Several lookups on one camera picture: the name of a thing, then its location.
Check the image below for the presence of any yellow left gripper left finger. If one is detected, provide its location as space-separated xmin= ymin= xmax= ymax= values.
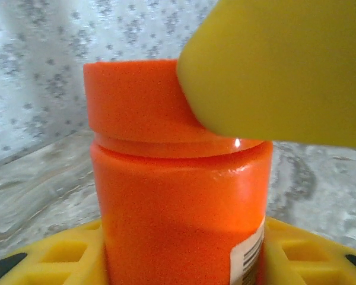
xmin=0 ymin=218 xmax=112 ymax=285

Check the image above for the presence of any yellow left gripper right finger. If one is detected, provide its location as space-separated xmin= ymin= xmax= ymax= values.
xmin=259 ymin=216 xmax=356 ymax=285

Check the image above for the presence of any orange pill bottle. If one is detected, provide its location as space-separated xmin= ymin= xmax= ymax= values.
xmin=89 ymin=132 xmax=274 ymax=285

